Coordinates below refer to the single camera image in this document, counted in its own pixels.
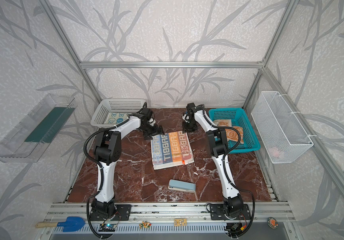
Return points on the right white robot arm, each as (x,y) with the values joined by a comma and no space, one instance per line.
(218,144)

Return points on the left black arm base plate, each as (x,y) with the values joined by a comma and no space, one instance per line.
(121,213)

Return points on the white wire mesh basket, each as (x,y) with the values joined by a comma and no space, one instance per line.
(279,127)

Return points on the light blue stapler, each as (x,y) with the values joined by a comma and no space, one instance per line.
(182,186)

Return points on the small colourful connector bundle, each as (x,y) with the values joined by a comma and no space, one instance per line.
(144,225)

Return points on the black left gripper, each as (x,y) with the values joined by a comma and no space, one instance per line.
(153,131)

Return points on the blue toy shovel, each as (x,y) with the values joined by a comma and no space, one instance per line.
(71,224)

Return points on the blue bunny pattern towel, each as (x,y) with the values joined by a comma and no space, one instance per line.
(115,118)

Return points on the green microcontroller board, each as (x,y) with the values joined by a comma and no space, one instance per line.
(105,228)

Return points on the small yellow circuit board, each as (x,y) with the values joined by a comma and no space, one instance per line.
(181,222)

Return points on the right controller board with wires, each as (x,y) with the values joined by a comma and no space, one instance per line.
(235,230)

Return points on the clear plastic wall tray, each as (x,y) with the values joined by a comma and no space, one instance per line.
(28,141)

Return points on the teal perforated plastic basket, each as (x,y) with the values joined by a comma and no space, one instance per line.
(239,118)

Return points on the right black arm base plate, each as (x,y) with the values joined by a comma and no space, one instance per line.
(217,213)

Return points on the blue rabbit print towel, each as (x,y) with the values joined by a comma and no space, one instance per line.
(171,150)

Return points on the pink object in wire basket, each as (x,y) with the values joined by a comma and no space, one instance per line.
(276,153)

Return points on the round orange circuit board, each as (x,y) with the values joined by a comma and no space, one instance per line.
(273,223)

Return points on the white perforated plastic basket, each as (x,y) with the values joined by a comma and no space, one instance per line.
(129,106)

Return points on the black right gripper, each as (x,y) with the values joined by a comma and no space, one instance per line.
(190,125)

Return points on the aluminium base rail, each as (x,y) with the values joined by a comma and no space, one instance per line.
(194,212)

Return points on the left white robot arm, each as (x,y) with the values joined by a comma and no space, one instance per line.
(104,147)

